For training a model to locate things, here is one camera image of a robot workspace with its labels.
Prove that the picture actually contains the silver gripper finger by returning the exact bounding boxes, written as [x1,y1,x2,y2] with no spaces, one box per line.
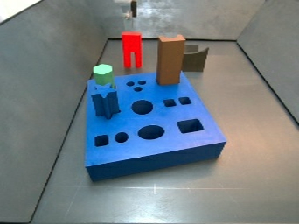
[125,0,136,19]

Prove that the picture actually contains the blue fixture block with holes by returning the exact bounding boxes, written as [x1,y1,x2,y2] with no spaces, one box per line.
[85,73,226,181]

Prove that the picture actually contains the brown tall peg block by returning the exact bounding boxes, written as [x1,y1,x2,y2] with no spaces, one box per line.
[156,35,185,85]

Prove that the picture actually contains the black curved cradle stand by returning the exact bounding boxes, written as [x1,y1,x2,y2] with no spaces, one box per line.
[181,45,209,72]

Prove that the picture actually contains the green octagonal peg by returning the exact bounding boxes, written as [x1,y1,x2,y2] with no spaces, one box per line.
[93,64,114,87]

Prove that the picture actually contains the blue star peg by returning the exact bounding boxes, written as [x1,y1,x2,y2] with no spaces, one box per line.
[90,84,120,119]

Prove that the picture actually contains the red two-pronged object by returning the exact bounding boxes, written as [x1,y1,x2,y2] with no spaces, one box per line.
[121,31,142,68]

